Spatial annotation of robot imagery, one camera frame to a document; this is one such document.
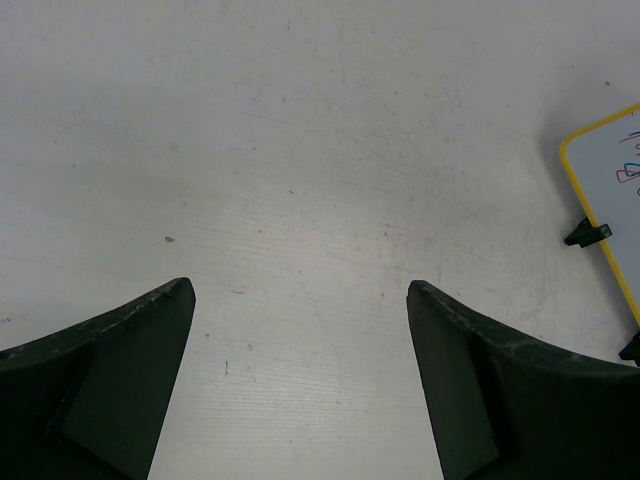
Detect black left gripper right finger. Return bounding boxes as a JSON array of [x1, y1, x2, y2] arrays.
[[407, 280, 639, 479]]

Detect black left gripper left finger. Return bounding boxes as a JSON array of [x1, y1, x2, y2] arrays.
[[1, 278, 196, 479]]

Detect yellow framed whiteboard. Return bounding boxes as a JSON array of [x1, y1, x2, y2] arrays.
[[559, 104, 639, 318]]

